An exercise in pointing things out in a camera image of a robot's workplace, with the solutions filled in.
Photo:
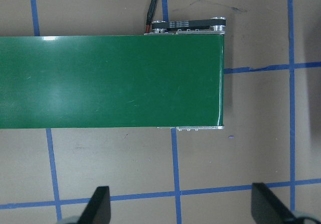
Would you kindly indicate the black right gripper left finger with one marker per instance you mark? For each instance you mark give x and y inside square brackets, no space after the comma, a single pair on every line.
[98,209]

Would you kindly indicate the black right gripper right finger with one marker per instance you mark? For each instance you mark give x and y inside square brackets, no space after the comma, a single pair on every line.
[266,207]

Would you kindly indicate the green conveyor belt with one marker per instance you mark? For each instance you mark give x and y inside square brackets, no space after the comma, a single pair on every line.
[172,77]

